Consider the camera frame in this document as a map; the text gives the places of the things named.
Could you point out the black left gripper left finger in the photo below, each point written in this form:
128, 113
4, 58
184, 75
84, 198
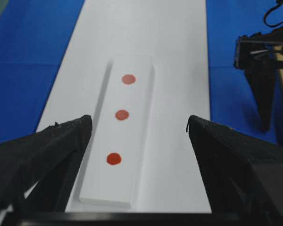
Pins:
38, 171

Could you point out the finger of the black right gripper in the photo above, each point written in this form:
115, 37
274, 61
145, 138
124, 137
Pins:
262, 84

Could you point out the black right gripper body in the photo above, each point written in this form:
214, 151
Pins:
258, 48

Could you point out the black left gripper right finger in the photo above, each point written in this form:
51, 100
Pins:
242, 175

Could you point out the small white raised block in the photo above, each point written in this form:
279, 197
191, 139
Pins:
114, 166

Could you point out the large white foam board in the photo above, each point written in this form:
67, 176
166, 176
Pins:
174, 34

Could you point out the blue table cloth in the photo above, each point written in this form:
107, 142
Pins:
34, 36

